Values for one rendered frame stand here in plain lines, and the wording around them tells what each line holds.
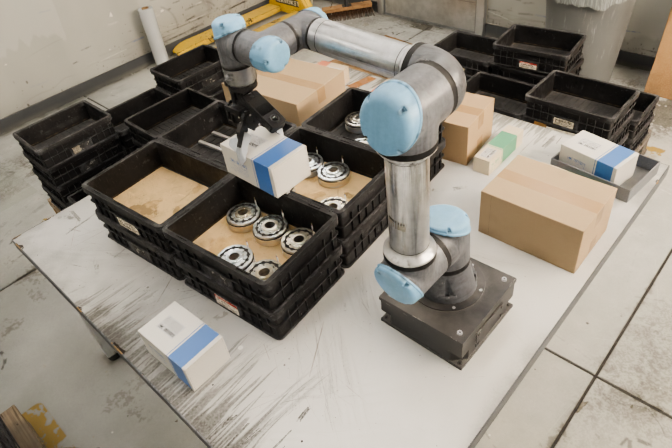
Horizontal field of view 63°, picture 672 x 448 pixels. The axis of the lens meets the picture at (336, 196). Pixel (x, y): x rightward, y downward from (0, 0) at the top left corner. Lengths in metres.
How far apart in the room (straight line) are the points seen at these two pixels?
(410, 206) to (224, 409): 0.69
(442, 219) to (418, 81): 0.43
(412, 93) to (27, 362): 2.24
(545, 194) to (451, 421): 0.69
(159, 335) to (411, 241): 0.71
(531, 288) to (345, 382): 0.57
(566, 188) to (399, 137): 0.85
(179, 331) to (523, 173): 1.07
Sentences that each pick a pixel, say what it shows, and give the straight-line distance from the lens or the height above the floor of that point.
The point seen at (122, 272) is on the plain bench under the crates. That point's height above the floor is 0.70.
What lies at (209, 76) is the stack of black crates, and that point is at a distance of 3.29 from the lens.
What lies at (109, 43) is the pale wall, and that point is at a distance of 4.88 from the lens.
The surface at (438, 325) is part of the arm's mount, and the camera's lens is 1.37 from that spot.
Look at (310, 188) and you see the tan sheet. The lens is 1.74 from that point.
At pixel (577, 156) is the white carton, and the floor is 0.78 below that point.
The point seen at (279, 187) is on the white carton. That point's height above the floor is 1.07.
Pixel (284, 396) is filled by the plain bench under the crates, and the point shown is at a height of 0.70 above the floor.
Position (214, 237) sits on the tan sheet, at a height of 0.83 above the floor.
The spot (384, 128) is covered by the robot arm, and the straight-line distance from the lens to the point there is 0.94.
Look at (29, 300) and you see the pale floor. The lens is 3.08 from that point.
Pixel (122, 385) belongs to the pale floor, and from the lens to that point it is 2.50.
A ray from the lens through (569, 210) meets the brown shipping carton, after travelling 1.61.
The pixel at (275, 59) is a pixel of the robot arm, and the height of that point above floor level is 1.40.
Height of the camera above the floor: 1.89
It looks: 39 degrees down
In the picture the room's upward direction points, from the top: 8 degrees counter-clockwise
